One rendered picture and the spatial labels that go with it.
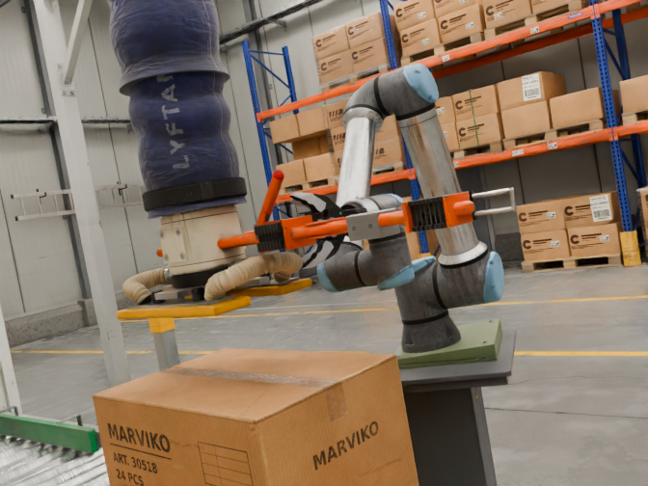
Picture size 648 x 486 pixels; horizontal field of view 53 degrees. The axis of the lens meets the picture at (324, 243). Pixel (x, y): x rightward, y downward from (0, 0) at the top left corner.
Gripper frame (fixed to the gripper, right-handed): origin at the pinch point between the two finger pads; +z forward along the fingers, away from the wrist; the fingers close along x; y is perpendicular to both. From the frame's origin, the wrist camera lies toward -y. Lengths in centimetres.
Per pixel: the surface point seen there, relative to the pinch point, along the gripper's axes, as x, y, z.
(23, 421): -61, 185, -18
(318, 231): -0.4, -9.0, 4.6
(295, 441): -36.4, -3.9, 14.9
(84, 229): 18, 348, -153
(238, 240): 0.2, 12.7, 4.7
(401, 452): -50, -5, -13
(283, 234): 0.0, -1.3, 5.7
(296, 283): -11.3, 10.5, -7.6
